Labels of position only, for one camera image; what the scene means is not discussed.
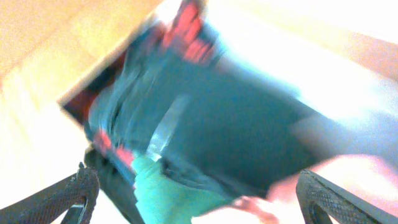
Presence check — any red navy plaid shirt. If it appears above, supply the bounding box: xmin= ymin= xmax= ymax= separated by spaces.
xmin=66 ymin=1 xmax=224 ymax=171

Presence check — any dark navy garment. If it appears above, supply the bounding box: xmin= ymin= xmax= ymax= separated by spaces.
xmin=85 ymin=50 xmax=320 ymax=197

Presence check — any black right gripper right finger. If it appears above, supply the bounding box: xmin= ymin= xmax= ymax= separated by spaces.
xmin=296 ymin=170 xmax=397 ymax=224

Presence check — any clear plastic storage bin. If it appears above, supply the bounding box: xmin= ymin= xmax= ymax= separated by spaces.
xmin=57 ymin=0 xmax=398 ymax=175

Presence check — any pink printed garment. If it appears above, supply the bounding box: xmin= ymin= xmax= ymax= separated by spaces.
xmin=191 ymin=154 xmax=397 ymax=224

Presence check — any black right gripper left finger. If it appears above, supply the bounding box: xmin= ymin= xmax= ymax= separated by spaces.
xmin=1 ymin=163 xmax=100 ymax=224

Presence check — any dark green garment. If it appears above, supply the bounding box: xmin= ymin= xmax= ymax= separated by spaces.
xmin=132 ymin=156 xmax=233 ymax=224

